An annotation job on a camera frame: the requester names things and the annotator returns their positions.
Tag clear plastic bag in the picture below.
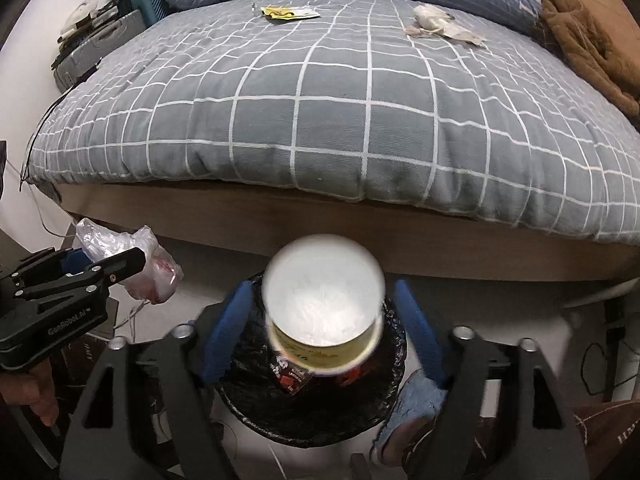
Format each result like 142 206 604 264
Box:
75 217 184 306

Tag brown jacket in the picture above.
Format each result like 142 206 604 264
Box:
540 0 640 122

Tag wooden headboard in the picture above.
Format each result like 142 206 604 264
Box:
575 0 640 61

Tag teal suitcase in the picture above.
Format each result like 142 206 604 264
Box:
131 0 173 29

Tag wooden bed frame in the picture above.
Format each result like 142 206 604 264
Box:
55 180 640 284

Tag person's left hand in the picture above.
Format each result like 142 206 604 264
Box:
0 360 60 428

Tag red plastic bag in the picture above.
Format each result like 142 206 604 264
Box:
340 364 372 387

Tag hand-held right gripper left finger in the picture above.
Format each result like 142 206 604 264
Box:
59 280 256 480

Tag silver suitcase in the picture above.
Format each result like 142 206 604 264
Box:
51 10 144 94

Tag blue slipper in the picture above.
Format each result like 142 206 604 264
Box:
370 369 449 467

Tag grey checked bed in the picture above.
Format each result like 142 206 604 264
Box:
27 0 640 247

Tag white crumpled wrapper with chopsticks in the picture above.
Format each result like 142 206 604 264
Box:
405 4 488 47

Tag black cable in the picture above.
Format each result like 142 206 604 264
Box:
19 80 83 193

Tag dark printed cardboard box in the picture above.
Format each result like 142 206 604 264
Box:
272 352 316 396

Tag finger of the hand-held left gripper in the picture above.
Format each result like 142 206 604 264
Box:
10 247 92 278
12 246 147 307

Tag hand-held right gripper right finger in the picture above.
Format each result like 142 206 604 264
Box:
392 277 591 480

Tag yellow paper bowl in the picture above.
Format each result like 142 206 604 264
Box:
263 232 387 379

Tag black-lined trash bin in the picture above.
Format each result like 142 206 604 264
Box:
212 272 407 449

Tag yellow snack packet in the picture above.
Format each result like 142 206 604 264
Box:
260 5 321 22

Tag person's brown printed pants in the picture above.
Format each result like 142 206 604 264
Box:
475 400 640 480

